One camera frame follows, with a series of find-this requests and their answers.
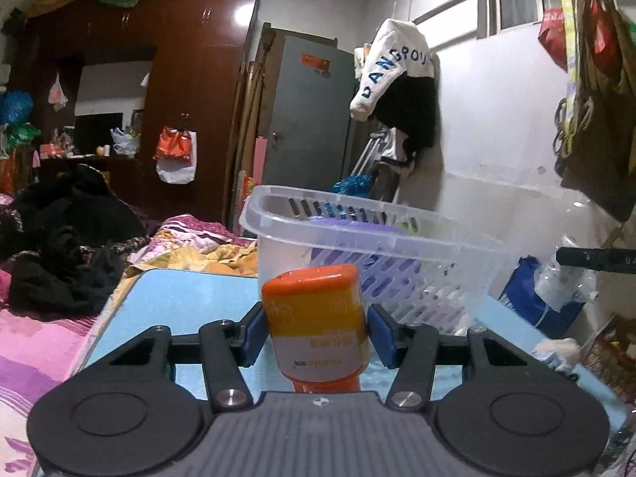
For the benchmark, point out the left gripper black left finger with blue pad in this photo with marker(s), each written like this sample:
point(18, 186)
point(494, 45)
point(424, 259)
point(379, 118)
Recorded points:
point(225, 347)

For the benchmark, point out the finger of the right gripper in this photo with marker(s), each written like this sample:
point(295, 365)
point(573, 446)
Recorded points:
point(602, 260)

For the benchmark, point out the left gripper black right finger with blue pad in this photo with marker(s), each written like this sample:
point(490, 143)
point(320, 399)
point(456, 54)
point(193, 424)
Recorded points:
point(412, 351)

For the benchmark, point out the orange yellow bottle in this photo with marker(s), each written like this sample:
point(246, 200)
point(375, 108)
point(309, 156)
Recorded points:
point(316, 322)

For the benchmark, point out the white blue plush toy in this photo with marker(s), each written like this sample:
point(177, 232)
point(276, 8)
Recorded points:
point(562, 355)

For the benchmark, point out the clear plastic water bottle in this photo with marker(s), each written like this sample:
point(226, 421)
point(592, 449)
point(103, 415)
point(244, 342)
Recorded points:
point(558, 285)

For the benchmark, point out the large purple tissue pack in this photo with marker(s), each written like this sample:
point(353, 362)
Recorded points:
point(381, 268)

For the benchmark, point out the white perforated plastic basket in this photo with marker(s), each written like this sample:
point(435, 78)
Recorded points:
point(460, 263)

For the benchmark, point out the olive hanging cloth bag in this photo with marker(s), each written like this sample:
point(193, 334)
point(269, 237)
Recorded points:
point(595, 123)

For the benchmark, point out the pink floral bedding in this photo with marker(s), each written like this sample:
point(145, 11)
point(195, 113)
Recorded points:
point(186, 243)

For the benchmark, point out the blue plastic bag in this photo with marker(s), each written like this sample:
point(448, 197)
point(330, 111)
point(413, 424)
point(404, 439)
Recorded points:
point(357, 186)

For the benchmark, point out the red white plastic bag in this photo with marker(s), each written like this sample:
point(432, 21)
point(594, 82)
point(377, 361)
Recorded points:
point(176, 156)

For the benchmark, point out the pile of black clothes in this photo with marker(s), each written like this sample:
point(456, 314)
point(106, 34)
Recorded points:
point(64, 242)

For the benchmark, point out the grey metal door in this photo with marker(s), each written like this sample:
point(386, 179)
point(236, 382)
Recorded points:
point(308, 136)

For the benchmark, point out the red hanging bag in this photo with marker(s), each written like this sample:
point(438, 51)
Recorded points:
point(552, 36)

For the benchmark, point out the black hanging garment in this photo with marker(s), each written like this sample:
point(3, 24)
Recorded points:
point(410, 105)

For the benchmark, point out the dark red wooden wardrobe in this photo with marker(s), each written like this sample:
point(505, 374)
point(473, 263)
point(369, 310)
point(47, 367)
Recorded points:
point(197, 49)

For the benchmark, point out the white hoodie blue letters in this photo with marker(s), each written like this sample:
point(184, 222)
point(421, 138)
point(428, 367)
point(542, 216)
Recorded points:
point(398, 49)

